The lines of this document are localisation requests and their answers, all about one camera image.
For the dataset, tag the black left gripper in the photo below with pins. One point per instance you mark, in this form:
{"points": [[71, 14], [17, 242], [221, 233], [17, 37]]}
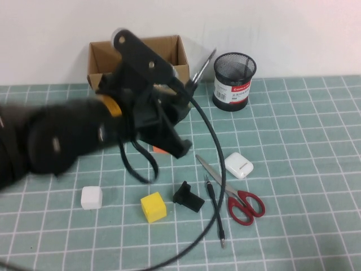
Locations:
{"points": [[141, 107]]}

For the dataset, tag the black slim pen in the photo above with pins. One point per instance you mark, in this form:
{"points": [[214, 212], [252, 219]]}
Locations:
{"points": [[210, 192]]}

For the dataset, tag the black plastic bracket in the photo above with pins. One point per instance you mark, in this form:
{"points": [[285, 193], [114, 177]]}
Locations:
{"points": [[189, 200]]}

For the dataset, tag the orange foam block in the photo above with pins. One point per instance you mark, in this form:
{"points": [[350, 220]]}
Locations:
{"points": [[160, 151]]}

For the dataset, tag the black mesh pen holder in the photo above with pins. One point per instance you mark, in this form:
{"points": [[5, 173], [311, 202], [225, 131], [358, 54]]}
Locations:
{"points": [[234, 101]]}

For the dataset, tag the white earbuds case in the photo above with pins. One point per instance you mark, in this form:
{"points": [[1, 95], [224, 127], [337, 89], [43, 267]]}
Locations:
{"points": [[238, 166]]}

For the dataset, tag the yellow foam block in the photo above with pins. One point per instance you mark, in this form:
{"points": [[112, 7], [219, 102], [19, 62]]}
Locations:
{"points": [[153, 209]]}

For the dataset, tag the open brown cardboard box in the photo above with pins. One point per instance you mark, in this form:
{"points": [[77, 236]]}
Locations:
{"points": [[101, 56]]}

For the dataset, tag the white foam block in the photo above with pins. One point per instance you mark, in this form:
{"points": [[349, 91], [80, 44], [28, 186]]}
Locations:
{"points": [[91, 197]]}

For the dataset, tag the green grid tablecloth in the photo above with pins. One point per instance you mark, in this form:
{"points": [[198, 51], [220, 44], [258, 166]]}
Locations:
{"points": [[296, 197]]}

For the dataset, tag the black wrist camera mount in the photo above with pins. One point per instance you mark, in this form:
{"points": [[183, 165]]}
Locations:
{"points": [[138, 50]]}

